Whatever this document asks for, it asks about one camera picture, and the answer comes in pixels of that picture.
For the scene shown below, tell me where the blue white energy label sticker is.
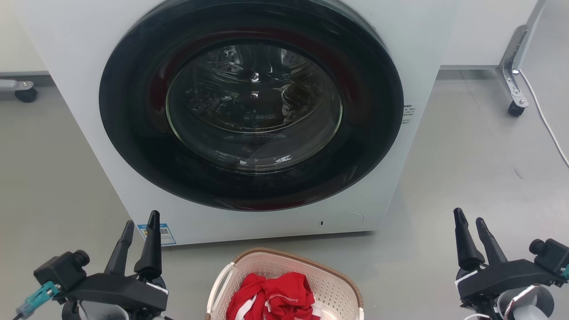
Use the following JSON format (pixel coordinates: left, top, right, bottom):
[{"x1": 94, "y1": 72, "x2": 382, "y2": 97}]
[{"x1": 137, "y1": 223, "x2": 176, "y2": 246}]

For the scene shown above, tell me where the round black washer door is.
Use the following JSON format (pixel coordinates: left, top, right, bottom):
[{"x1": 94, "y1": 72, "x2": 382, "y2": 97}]
[{"x1": 99, "y1": 0, "x2": 405, "y2": 212}]

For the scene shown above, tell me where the flat grey metal foot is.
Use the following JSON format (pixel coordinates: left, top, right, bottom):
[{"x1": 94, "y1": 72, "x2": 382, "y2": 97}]
[{"x1": 0, "y1": 79, "x2": 35, "y2": 93}]

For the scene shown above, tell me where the left teal cable connector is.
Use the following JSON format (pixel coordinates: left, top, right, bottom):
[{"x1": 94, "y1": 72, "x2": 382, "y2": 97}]
[{"x1": 16, "y1": 281, "x2": 61, "y2": 319}]

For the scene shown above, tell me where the white partition panel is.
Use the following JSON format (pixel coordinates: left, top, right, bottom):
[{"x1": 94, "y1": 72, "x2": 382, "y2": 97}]
[
  {"x1": 0, "y1": 0, "x2": 48, "y2": 74},
  {"x1": 439, "y1": 0, "x2": 548, "y2": 70}
]

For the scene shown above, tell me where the red white sports shirt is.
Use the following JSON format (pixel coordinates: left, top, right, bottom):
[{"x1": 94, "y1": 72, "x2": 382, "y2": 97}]
[{"x1": 226, "y1": 272, "x2": 321, "y2": 320}]

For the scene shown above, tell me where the angled metal support bracket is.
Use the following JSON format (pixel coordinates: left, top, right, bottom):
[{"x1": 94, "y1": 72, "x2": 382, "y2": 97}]
[{"x1": 496, "y1": 25, "x2": 530, "y2": 109}]

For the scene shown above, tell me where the white plastic laundry basket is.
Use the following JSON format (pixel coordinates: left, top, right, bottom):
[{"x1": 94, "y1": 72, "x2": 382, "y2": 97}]
[{"x1": 206, "y1": 248, "x2": 365, "y2": 320}]

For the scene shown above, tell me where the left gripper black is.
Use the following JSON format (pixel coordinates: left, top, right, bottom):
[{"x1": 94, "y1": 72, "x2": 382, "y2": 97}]
[{"x1": 67, "y1": 210, "x2": 169, "y2": 314}]

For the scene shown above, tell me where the thin white floor cable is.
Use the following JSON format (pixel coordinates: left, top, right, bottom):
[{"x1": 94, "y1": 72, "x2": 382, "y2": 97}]
[{"x1": 517, "y1": 70, "x2": 569, "y2": 169}]

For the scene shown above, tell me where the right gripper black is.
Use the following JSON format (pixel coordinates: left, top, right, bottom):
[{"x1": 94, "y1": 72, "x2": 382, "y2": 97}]
[{"x1": 453, "y1": 208, "x2": 566, "y2": 303}]

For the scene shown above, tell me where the white front-load washing machine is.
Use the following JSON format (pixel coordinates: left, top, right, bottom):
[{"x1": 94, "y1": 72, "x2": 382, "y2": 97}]
[{"x1": 17, "y1": 0, "x2": 458, "y2": 246}]

